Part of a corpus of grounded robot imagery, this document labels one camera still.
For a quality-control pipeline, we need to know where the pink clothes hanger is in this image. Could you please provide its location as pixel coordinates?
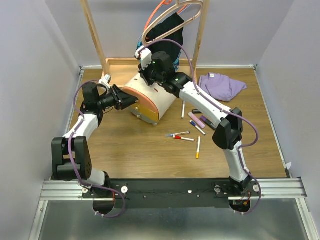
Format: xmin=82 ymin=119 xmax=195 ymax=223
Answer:
xmin=140 ymin=0 xmax=205 ymax=46

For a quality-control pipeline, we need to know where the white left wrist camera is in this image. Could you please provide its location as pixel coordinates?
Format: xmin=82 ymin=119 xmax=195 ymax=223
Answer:
xmin=98 ymin=74 xmax=112 ymax=90

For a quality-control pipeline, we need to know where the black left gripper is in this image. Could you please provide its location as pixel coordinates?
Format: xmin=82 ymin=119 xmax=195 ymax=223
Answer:
xmin=97 ymin=83 xmax=138 ymax=110

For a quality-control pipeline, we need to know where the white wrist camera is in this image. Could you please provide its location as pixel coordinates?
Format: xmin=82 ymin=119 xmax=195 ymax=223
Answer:
xmin=98 ymin=74 xmax=112 ymax=90
xmin=134 ymin=45 xmax=152 ymax=70

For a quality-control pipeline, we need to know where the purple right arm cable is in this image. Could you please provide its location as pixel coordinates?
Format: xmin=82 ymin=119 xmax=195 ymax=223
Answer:
xmin=138 ymin=39 xmax=263 ymax=216

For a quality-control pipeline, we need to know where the blue shark print cloth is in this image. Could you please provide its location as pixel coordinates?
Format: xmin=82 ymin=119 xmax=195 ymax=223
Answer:
xmin=135 ymin=34 xmax=181 ymax=73

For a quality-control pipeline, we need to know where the black purple highlighter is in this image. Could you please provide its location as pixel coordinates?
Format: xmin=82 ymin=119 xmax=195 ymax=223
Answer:
xmin=200 ymin=115 xmax=217 ymax=130

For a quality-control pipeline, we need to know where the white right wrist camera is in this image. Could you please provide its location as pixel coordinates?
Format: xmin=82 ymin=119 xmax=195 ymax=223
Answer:
xmin=134 ymin=45 xmax=152 ymax=70

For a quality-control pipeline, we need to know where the wooden clothes rack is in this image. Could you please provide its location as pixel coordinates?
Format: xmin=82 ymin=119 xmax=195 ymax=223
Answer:
xmin=79 ymin=0 xmax=211 ymax=83

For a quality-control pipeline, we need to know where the yellow capped white marker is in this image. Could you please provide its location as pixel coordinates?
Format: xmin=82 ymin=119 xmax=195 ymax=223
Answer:
xmin=195 ymin=136 xmax=201 ymax=159

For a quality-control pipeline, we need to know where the orange clothes hanger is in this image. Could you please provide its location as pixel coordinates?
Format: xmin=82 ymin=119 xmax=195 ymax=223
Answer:
xmin=144 ymin=0 xmax=172 ymax=30

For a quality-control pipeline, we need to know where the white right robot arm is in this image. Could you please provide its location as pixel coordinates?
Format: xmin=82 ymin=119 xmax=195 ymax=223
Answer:
xmin=135 ymin=48 xmax=252 ymax=196

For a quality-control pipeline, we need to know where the black teal highlighter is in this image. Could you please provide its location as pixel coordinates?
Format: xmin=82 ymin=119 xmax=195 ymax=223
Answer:
xmin=192 ymin=109 xmax=201 ymax=114

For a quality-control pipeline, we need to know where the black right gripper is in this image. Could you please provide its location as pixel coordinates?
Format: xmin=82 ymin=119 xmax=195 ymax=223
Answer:
xmin=137 ymin=59 xmax=164 ymax=88

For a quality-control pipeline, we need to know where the grey silver marker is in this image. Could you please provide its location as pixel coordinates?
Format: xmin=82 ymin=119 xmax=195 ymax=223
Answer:
xmin=181 ymin=100 xmax=186 ymax=120

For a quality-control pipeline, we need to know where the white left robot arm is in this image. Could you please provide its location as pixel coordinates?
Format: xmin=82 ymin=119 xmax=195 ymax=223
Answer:
xmin=51 ymin=80 xmax=139 ymax=198

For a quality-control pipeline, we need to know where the pink highlighter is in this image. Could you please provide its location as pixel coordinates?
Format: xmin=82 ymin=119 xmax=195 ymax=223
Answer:
xmin=188 ymin=112 xmax=206 ymax=129

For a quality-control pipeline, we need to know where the clear capped blue pen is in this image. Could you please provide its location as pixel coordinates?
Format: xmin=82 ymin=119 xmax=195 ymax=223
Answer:
xmin=165 ymin=131 xmax=191 ymax=138

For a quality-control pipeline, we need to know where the blue capped white marker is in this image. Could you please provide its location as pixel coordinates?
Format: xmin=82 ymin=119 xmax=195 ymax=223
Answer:
xmin=189 ymin=120 xmax=206 ymax=136

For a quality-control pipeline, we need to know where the purple folded cloth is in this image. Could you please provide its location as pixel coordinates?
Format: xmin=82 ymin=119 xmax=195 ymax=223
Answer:
xmin=198 ymin=72 xmax=248 ymax=102

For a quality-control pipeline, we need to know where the red capped white marker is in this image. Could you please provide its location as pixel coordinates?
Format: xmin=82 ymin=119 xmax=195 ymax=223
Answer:
xmin=173 ymin=135 xmax=195 ymax=142

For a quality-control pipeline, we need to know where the black hanging garment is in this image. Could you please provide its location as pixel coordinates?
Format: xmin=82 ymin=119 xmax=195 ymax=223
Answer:
xmin=146 ymin=13 xmax=185 ymax=72

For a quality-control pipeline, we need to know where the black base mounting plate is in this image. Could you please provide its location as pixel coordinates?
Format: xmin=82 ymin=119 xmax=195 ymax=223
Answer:
xmin=82 ymin=177 xmax=261 ymax=210

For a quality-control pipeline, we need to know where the aluminium frame rail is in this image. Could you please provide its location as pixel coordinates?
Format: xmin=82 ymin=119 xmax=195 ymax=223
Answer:
xmin=40 ymin=178 xmax=307 ymax=201

